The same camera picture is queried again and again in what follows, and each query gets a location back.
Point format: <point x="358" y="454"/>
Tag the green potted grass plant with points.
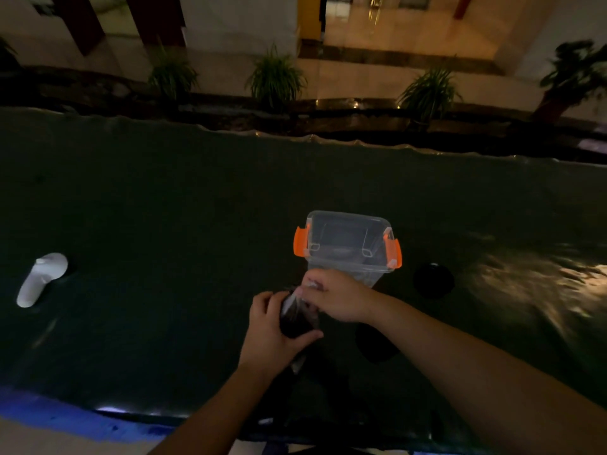
<point x="429" y="95"/>
<point x="275" y="80"/>
<point x="172" y="74"/>

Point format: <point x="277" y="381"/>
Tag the person's left hand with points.
<point x="263" y="341"/>

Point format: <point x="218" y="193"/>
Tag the person's right thumb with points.
<point x="306" y="296"/>

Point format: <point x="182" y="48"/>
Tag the black round puck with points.
<point x="433" y="280"/>
<point x="298" y="324"/>
<point x="377" y="345"/>

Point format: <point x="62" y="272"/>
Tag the person's left thumb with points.
<point x="306" y="338"/>

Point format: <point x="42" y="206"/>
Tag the blue floor mat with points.
<point x="61" y="416"/>

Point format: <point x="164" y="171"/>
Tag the person's right forearm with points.
<point x="479" y="379"/>

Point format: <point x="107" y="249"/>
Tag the leafy plant in red pot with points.
<point x="571" y="75"/>

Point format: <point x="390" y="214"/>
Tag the white handheld controller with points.
<point x="39" y="279"/>

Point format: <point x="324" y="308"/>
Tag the person's left forearm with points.
<point x="223" y="412"/>

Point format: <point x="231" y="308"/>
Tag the clear plastic bag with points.
<point x="290" y="303"/>

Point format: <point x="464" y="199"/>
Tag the dark green table cover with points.
<point x="142" y="260"/>

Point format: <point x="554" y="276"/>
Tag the person's right hand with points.
<point x="344" y="298"/>

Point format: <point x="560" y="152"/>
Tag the clear box with orange latches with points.
<point x="348" y="246"/>

